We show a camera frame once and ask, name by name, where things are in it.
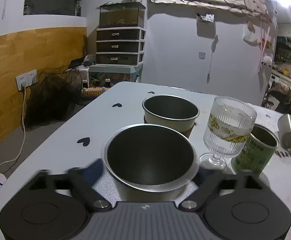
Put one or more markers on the cream steel-lined cup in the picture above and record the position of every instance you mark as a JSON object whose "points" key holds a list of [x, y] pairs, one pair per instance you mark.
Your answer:
{"points": [[150, 163]]}

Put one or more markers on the cream cup with brown sleeve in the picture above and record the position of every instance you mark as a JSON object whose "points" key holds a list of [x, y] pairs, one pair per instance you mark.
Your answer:
{"points": [[171, 111]]}

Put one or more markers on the lying stainless steel cup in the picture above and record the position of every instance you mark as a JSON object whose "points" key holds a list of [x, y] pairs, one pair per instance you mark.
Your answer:
{"points": [[284, 130]]}

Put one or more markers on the white drawer unit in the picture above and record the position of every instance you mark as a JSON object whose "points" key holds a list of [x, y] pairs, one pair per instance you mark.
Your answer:
{"points": [[120, 46]]}

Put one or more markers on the ribbed stemmed glass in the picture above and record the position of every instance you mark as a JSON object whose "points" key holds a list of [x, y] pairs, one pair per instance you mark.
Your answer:
{"points": [[228, 128]]}

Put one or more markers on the glass fish tank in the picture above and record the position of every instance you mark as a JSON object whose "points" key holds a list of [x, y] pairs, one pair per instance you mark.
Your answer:
{"points": [[129, 14]]}

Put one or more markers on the green tin can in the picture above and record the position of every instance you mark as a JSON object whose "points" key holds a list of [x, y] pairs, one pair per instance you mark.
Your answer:
{"points": [[257, 151]]}

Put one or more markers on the brown draped chair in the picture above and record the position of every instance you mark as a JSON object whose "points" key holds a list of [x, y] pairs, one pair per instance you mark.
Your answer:
{"points": [[278, 98]]}

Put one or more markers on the white wall power socket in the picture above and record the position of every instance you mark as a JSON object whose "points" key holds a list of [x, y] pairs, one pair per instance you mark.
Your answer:
{"points": [[26, 80]]}

